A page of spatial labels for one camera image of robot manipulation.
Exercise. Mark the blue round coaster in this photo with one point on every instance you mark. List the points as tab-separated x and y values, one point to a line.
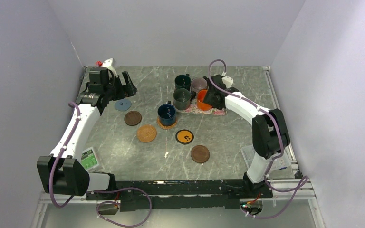
123	104

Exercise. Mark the dark green mug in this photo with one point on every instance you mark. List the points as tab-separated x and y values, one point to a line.
182	81

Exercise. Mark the grey green mug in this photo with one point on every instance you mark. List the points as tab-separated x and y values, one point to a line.
182	98

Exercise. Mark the orange black round coaster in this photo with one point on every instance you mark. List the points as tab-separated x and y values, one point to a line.
184	137

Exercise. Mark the navy blue mug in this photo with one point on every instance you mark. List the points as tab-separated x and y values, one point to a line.
167	114

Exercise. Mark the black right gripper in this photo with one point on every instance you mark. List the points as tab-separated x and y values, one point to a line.
208	100

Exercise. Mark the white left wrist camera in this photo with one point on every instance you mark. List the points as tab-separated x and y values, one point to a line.
110	64

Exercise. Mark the woven rattan coaster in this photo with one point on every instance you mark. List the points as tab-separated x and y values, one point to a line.
146	133
165	127

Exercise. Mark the dark wooden coaster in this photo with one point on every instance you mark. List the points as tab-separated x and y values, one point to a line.
200	154
132	118

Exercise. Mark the orange mug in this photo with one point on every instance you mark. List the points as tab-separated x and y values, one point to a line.
201	105

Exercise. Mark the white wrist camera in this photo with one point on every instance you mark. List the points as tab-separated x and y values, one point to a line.
228	81
110	64

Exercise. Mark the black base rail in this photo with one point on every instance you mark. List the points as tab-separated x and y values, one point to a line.
181	194

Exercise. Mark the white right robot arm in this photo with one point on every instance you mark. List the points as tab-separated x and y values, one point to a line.
270	135

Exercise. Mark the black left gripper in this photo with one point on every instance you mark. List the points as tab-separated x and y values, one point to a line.
129	89

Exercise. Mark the floral serving tray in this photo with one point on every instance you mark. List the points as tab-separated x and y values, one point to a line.
193	109

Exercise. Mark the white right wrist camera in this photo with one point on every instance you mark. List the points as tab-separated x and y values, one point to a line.
228	81

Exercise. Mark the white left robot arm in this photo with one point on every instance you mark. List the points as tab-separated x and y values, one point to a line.
61	172

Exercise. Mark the mauve grey mug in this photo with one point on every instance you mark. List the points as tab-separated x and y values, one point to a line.
198	84

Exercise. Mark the green label tag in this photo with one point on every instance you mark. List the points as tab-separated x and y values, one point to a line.
89	160

